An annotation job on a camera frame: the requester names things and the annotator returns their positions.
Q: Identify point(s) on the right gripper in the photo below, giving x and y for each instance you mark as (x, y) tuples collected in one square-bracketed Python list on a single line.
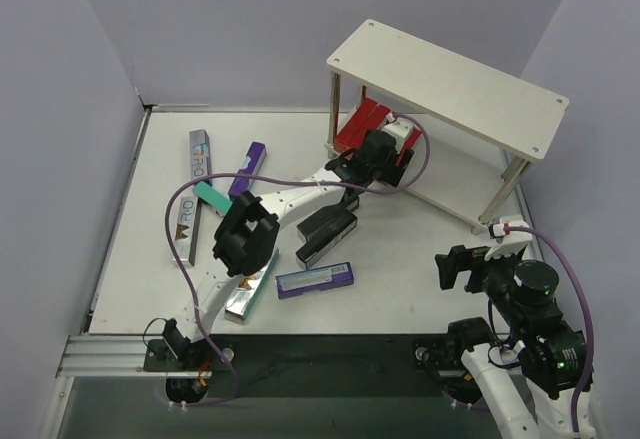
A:
[(460, 266)]

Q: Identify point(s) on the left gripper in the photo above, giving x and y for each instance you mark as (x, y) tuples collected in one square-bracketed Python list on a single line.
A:
[(400, 169)]

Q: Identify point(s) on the red toothpaste box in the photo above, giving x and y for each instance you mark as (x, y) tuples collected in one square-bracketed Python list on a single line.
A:
[(374, 121), (348, 136), (404, 158)]

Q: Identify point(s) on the purple toothpaste box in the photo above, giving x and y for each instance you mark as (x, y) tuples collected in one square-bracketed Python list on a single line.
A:
[(251, 165), (321, 279)]

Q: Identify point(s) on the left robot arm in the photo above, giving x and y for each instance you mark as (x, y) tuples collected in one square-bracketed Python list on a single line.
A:
[(246, 237)]

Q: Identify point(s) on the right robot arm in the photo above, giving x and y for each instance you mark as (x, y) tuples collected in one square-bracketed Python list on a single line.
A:
[(530, 379)]

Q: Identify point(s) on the white two-tier shelf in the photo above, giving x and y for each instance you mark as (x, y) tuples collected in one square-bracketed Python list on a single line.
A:
[(485, 127)]

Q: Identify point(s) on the purple toothpaste box flat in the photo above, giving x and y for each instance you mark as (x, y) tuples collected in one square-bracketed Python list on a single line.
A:
[(321, 279)]

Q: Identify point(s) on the silver Rio box bottom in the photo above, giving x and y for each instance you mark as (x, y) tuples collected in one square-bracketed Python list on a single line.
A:
[(244, 297)]

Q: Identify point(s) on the silver rio box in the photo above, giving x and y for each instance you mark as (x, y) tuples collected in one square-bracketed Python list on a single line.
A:
[(244, 297), (199, 154), (187, 230)]

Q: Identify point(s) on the teal toothpaste box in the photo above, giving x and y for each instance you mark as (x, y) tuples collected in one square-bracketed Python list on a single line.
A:
[(220, 203)]

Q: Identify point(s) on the silver Rio box top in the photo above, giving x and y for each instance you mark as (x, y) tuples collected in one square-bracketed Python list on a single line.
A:
[(199, 154)]

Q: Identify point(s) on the silver Rio box left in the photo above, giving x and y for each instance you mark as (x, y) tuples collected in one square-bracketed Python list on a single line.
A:
[(187, 230)]

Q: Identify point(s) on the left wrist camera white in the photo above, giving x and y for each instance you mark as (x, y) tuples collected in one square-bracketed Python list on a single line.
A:
[(404, 131)]

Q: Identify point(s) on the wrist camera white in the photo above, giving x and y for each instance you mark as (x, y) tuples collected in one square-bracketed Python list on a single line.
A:
[(404, 131), (507, 243)]

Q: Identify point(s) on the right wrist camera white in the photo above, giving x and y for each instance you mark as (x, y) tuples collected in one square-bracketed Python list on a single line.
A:
[(507, 243)]

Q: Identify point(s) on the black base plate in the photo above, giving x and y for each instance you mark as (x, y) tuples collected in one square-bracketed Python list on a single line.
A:
[(316, 366)]

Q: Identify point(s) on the aluminium frame rail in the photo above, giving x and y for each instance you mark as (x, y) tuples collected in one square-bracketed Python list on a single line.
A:
[(137, 280)]

